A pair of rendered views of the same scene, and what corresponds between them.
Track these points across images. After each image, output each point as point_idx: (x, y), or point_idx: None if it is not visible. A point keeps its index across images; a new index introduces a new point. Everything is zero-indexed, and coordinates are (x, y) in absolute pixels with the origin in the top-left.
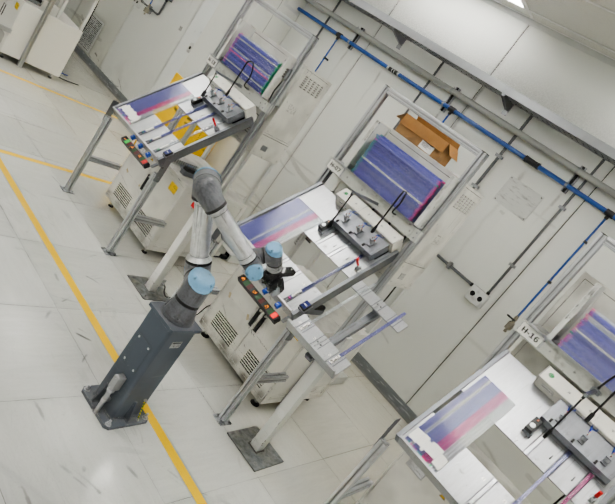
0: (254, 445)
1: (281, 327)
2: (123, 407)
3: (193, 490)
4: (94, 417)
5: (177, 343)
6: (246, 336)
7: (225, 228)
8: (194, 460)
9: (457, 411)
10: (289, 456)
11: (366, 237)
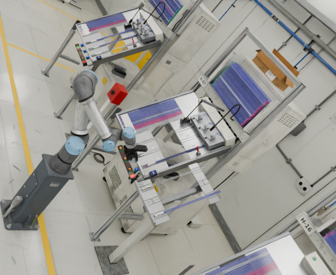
0: (110, 258)
1: None
2: (20, 217)
3: None
4: (1, 220)
5: (56, 183)
6: (125, 185)
7: (89, 113)
8: (62, 260)
9: (236, 269)
10: (135, 270)
11: (210, 133)
